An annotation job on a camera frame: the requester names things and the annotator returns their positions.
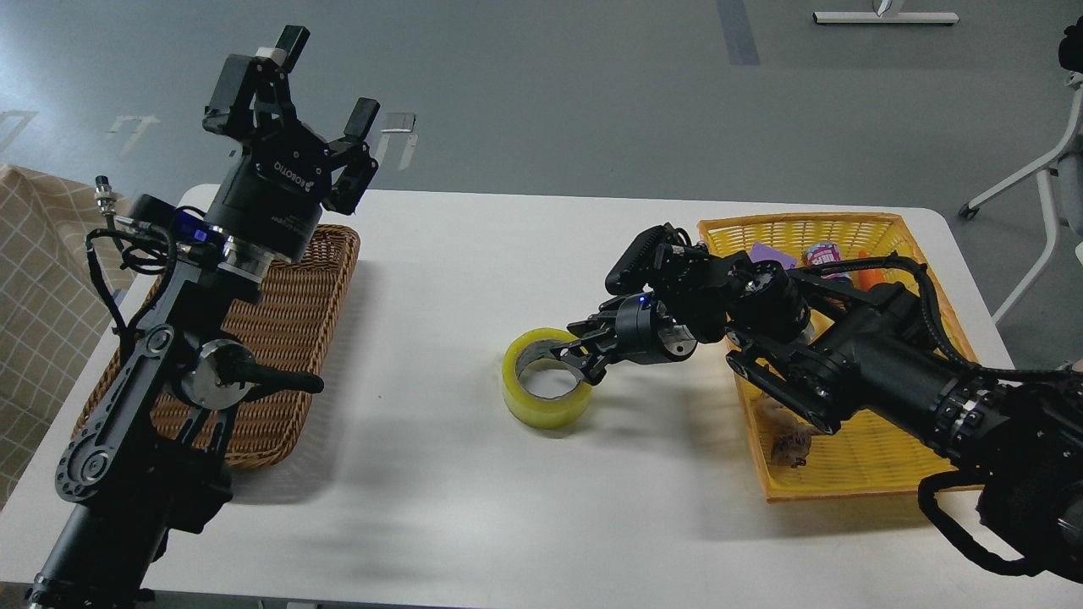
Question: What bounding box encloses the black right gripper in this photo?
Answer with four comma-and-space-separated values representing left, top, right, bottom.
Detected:
546, 293, 699, 386

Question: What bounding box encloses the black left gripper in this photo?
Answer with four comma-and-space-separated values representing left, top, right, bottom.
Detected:
203, 25, 380, 262

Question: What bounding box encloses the yellow tape roll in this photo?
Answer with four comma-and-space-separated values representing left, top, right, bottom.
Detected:
500, 327, 592, 431

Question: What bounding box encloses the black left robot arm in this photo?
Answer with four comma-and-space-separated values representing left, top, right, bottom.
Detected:
25, 25, 380, 608

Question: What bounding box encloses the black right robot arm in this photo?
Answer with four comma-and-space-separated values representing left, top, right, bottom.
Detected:
539, 224, 1082, 582

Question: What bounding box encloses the purple foam cube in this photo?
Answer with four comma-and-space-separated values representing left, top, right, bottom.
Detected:
748, 239, 800, 270

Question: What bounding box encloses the brown wicker basket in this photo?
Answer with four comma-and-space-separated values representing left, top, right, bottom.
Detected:
71, 224, 361, 471

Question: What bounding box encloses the brown toy lion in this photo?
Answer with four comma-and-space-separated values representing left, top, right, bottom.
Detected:
755, 394, 821, 468

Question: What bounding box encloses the small purple can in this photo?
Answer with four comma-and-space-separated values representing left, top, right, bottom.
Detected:
803, 239, 854, 285

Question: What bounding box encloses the orange toy carrot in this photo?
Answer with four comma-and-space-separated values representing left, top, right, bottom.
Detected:
856, 265, 889, 291

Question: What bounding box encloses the white chair leg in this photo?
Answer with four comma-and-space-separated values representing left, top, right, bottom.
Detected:
960, 17, 1083, 326

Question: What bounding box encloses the white furniture base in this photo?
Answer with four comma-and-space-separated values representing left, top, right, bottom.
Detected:
812, 1, 960, 26

